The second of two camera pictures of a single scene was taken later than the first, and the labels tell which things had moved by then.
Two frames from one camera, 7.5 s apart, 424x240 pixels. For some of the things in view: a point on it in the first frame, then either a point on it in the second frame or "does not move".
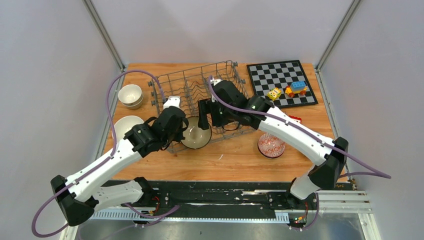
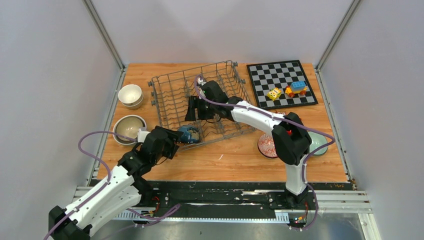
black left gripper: [179, 135] to [173, 136]
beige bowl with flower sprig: [130, 94] does not move
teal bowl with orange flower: [121, 127] does not move
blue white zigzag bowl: [270, 146] does not move
